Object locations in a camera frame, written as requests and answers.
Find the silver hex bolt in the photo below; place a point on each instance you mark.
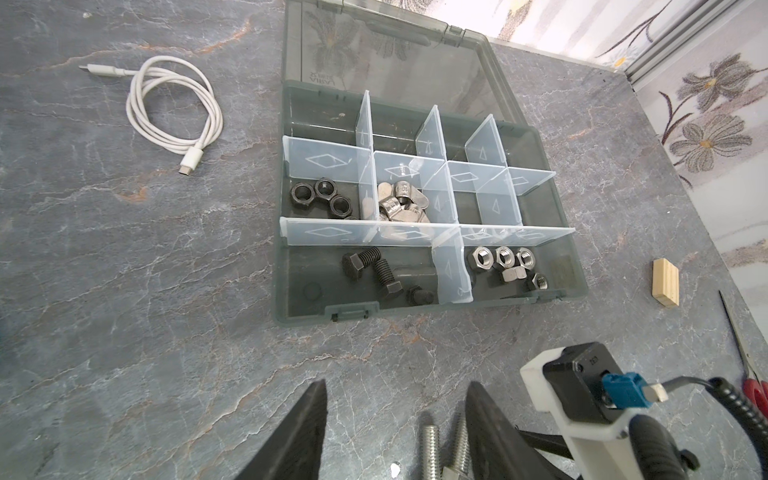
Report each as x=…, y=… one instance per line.
x=459, y=467
x=430, y=453

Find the black bolts in box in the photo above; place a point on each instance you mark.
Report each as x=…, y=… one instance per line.
x=353, y=265

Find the red handled scissors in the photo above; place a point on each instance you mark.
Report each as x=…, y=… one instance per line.
x=753, y=387

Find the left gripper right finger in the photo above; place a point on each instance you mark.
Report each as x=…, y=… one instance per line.
x=497, y=448

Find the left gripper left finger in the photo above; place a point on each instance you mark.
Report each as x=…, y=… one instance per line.
x=294, y=449

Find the small wooden block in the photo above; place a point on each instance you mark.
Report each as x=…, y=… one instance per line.
x=665, y=283

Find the silver wing nuts in box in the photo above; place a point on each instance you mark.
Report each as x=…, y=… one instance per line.
x=399, y=201

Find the black nuts in box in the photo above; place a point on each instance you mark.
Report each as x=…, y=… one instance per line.
x=323, y=192

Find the silver hex bolt middle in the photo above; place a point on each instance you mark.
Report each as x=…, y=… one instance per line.
x=459, y=467

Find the silver hex bolt left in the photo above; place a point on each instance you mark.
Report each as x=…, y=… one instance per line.
x=430, y=453

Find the green compartment organizer box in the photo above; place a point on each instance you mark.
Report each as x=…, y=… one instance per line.
x=375, y=93

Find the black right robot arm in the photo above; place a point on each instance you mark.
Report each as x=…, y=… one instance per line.
x=724, y=436

